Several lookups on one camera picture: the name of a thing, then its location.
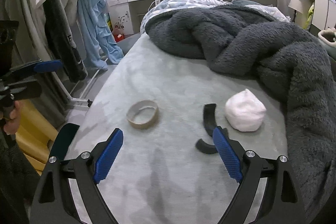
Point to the white clothes rack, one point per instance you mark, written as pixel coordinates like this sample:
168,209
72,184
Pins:
82,92

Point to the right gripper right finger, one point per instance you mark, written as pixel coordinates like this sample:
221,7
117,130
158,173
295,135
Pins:
281,201

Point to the yellow curtain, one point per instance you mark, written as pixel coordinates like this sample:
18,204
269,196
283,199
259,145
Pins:
33,136

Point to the person left hand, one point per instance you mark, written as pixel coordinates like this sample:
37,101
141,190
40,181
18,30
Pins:
12,124

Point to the black curved strip short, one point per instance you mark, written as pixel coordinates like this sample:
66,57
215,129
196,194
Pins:
205,148

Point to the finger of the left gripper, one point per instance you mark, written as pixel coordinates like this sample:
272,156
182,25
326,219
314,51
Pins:
48,66

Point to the white crumpled tissue ball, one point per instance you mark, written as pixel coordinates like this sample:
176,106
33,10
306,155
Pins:
244,111

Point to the light blue hanging garment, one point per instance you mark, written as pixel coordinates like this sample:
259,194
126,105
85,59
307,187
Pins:
96,34

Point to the blue white patterned duvet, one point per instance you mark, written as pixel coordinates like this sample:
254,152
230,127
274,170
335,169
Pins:
172,5

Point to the grey bed mattress sheet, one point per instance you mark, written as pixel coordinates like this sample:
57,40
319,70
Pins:
157,100

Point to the dark teal trash bin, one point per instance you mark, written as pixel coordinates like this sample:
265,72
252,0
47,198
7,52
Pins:
63,140

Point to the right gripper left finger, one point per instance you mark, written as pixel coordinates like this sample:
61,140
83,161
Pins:
53,201

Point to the black hanging garment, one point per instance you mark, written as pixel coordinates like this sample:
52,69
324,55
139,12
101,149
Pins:
60,42

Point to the plush slipper toy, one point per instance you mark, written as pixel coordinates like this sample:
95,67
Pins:
327,38

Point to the bedside lamp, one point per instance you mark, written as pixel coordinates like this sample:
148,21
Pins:
297,7

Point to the grey floor cushion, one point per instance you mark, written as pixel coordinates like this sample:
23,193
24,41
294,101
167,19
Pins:
127,43

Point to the white wardrobe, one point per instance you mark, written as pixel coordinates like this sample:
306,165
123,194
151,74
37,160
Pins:
316,15

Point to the dark grey fleece blanket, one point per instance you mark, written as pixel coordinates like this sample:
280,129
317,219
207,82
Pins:
292,65

